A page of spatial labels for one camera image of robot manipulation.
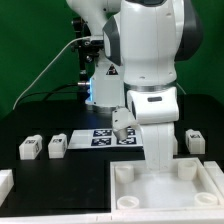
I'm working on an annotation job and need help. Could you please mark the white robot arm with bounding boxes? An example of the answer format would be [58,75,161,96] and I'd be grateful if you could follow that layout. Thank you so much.
[66,0,202,171]

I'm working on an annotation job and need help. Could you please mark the white square tabletop part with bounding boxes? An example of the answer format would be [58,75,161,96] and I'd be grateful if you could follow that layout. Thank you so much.
[110,158,224,212]

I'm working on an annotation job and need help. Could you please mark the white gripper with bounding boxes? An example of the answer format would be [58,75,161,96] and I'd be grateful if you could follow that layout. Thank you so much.
[127,87,179,171]

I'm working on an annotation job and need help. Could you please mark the white cable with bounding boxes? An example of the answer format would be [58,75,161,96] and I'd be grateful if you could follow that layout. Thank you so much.
[12,36,92,111]

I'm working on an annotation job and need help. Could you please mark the black cable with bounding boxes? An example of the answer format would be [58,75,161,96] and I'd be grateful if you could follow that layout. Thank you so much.
[14,83,88,109]

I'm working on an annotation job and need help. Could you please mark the white sheet with AprilTags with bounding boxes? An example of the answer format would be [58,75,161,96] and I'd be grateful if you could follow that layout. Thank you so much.
[68,128,142,149]

